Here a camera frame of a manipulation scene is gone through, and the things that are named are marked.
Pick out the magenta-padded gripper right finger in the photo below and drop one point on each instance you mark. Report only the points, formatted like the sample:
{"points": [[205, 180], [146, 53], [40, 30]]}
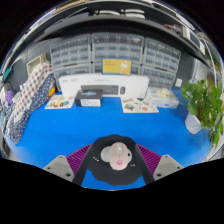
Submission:
{"points": [[166, 166]]}

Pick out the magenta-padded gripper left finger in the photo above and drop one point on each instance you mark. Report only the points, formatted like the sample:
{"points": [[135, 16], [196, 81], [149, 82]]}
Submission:
{"points": [[60, 166]]}

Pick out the pale pink computer mouse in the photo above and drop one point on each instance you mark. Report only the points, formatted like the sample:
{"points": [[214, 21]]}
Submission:
{"points": [[118, 156]]}

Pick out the black mouse pad with eyes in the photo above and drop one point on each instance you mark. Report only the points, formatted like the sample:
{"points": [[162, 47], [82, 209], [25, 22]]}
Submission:
{"points": [[111, 177]]}

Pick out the food print sticker sheet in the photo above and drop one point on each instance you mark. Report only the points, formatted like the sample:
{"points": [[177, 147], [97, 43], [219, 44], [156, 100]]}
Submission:
{"points": [[59, 102]]}

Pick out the navy polka-dot cloth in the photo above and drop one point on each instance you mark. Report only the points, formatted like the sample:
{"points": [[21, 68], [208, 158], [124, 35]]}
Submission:
{"points": [[31, 106]]}

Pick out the green potted plant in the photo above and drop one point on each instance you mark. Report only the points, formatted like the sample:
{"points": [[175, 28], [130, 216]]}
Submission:
{"points": [[203, 103]]}

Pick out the small dark cardboard box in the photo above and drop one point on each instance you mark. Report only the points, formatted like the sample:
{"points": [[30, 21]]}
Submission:
{"points": [[88, 98]]}

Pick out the small yellow object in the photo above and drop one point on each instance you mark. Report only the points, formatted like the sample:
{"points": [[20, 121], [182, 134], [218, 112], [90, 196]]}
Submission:
{"points": [[52, 91]]}

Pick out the long white keyboard box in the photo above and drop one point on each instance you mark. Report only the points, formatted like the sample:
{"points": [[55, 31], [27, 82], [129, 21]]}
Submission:
{"points": [[70, 83]]}

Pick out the small purple object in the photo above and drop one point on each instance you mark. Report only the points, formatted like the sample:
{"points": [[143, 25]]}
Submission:
{"points": [[9, 97]]}

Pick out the red blue checked cloth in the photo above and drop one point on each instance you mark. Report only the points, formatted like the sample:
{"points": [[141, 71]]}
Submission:
{"points": [[33, 83]]}

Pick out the white plastic basket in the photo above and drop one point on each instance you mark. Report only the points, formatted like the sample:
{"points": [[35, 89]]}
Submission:
{"points": [[35, 63]]}

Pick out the small teal object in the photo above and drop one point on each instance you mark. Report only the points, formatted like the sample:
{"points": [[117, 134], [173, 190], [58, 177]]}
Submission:
{"points": [[6, 74]]}

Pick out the yellow and blue card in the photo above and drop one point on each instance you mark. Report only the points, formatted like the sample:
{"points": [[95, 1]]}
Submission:
{"points": [[116, 66]]}

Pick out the dark overhead shelf unit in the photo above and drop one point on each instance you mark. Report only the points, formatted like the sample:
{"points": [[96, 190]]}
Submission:
{"points": [[100, 24]]}

